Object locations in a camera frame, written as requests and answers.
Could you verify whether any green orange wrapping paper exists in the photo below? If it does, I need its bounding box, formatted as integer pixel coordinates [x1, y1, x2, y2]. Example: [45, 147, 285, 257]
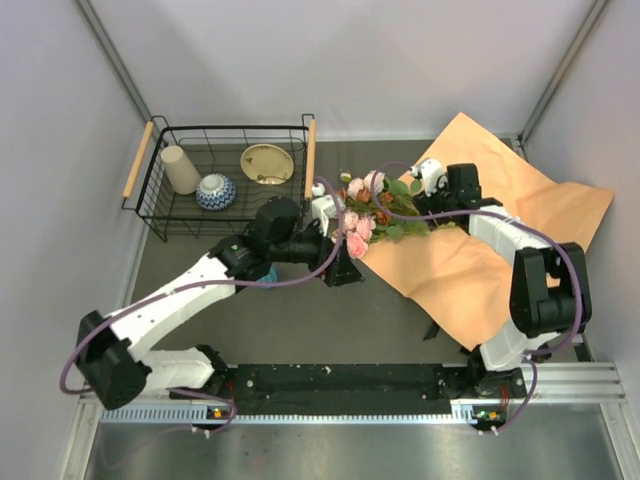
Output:
[363, 113, 614, 350]

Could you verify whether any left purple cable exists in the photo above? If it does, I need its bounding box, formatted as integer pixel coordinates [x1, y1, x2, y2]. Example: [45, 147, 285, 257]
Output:
[59, 174, 349, 441]

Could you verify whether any black wire dish basket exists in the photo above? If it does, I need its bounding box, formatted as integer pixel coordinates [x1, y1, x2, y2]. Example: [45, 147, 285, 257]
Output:
[122, 113, 317, 241]

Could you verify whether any white slotted cable duct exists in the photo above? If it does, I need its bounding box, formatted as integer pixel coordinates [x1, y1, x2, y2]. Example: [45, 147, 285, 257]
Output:
[99, 399, 506, 425]

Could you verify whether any beige paper cup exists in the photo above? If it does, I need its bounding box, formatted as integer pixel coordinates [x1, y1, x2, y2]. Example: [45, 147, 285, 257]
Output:
[160, 145, 201, 195]

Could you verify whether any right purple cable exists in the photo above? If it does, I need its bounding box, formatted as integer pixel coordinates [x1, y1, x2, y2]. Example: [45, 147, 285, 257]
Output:
[368, 160, 587, 436]

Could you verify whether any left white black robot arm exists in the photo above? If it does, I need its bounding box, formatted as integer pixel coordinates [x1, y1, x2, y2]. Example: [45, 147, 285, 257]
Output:
[74, 195, 362, 410]

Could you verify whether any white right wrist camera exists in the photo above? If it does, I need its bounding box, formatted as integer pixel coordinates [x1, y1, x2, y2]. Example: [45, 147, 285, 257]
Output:
[409, 158, 446, 197]

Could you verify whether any small blue ribbed vase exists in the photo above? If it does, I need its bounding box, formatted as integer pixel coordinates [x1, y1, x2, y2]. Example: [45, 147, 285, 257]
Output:
[257, 265, 279, 289]

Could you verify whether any pink flower bunch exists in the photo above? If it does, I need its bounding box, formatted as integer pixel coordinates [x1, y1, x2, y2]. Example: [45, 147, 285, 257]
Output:
[339, 170, 454, 259]

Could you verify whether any blue white patterned bowl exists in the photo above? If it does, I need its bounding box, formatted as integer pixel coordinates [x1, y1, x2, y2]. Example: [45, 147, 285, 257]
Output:
[196, 173, 237, 211]

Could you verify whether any yellow ceramic plate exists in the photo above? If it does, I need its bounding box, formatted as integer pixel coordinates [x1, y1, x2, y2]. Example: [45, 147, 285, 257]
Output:
[240, 144, 295, 185]

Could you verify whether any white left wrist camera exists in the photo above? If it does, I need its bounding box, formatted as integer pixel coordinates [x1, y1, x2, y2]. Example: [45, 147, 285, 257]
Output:
[311, 183, 345, 236]

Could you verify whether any black gold-lettered ribbon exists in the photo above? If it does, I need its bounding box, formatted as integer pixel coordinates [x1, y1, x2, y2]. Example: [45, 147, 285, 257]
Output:
[423, 321, 440, 341]

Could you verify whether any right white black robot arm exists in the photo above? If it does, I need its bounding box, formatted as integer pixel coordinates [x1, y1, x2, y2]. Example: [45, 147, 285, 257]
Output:
[409, 159, 592, 396]

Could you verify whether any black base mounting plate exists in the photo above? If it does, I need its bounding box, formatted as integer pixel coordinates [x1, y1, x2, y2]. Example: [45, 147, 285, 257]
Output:
[168, 362, 481, 401]

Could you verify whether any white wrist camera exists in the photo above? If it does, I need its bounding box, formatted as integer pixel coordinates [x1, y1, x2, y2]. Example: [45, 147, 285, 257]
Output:
[409, 158, 446, 197]
[311, 183, 345, 236]

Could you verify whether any purple cable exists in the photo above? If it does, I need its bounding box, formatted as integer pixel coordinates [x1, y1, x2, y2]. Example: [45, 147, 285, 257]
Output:
[368, 160, 587, 436]
[59, 174, 349, 441]

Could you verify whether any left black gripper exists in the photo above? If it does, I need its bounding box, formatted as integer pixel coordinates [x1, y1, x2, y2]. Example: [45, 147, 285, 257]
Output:
[269, 214, 364, 286]

